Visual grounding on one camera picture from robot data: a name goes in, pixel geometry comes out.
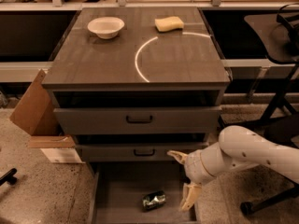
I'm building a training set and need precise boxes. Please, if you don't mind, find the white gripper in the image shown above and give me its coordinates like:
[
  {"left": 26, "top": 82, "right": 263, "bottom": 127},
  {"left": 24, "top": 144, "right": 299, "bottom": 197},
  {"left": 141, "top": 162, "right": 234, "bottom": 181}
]
[{"left": 167, "top": 150, "right": 209, "bottom": 211}]

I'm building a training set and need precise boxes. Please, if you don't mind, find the crushed green can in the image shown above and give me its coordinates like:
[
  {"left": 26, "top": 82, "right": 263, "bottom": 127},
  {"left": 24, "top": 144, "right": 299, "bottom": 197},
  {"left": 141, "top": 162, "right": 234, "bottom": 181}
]
[{"left": 142, "top": 190, "right": 166, "bottom": 211}]

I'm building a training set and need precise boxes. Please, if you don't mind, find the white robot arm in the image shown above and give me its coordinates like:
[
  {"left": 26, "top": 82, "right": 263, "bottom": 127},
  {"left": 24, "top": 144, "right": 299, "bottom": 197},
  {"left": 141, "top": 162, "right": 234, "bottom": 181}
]
[{"left": 167, "top": 125, "right": 299, "bottom": 211}]

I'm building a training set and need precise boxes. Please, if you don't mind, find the grey middle drawer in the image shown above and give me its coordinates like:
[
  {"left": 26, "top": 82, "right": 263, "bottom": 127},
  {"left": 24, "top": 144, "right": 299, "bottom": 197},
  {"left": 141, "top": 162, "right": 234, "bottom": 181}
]
[{"left": 76, "top": 133, "right": 208, "bottom": 162}]

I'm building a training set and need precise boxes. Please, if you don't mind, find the grey drawer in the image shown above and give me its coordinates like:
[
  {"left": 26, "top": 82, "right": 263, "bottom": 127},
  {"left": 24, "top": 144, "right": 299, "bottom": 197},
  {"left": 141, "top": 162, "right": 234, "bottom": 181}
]
[
  {"left": 88, "top": 161, "right": 199, "bottom": 224},
  {"left": 54, "top": 91, "right": 221, "bottom": 135},
  {"left": 76, "top": 133, "right": 208, "bottom": 162}
]

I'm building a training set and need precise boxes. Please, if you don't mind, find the grey bottom drawer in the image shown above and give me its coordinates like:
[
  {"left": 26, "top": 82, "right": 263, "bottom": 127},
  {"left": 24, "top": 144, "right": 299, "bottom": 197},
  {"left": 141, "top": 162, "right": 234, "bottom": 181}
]
[{"left": 88, "top": 161, "right": 199, "bottom": 224}]

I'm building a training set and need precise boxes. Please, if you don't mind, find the grey drawer cabinet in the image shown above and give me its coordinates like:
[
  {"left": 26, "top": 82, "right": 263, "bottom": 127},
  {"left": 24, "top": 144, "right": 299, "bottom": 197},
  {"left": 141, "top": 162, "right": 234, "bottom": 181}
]
[{"left": 40, "top": 6, "right": 232, "bottom": 224}]

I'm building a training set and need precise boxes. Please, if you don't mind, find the grey top drawer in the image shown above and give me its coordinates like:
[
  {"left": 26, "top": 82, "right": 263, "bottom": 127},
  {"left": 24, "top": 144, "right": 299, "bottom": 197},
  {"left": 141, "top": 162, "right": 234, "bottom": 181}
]
[{"left": 54, "top": 91, "right": 221, "bottom": 135}]

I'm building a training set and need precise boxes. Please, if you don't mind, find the black office chair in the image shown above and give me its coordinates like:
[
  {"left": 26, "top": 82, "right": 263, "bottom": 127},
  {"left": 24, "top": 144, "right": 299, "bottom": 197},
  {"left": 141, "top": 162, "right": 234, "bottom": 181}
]
[{"left": 240, "top": 113, "right": 299, "bottom": 216}]

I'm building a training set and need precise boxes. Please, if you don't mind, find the yellow sponge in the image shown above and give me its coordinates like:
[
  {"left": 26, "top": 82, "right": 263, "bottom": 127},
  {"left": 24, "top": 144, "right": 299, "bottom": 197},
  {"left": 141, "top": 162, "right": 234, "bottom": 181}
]
[{"left": 155, "top": 16, "right": 184, "bottom": 32}]

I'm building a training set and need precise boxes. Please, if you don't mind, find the brown cardboard box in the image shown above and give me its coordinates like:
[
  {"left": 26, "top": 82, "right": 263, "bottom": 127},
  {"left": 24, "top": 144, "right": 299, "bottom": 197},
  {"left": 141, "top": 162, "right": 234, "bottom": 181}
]
[{"left": 10, "top": 70, "right": 82, "bottom": 163}]

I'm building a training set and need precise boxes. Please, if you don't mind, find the white bowl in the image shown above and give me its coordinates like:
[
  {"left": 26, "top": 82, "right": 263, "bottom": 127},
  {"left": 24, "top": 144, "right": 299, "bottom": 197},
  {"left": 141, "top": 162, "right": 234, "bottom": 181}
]
[{"left": 87, "top": 17, "right": 124, "bottom": 39}]

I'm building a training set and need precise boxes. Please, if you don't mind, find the black chair wheel left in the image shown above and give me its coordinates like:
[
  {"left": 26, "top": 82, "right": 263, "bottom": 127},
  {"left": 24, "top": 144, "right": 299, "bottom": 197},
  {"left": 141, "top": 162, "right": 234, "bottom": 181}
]
[{"left": 0, "top": 168, "right": 17, "bottom": 186}]

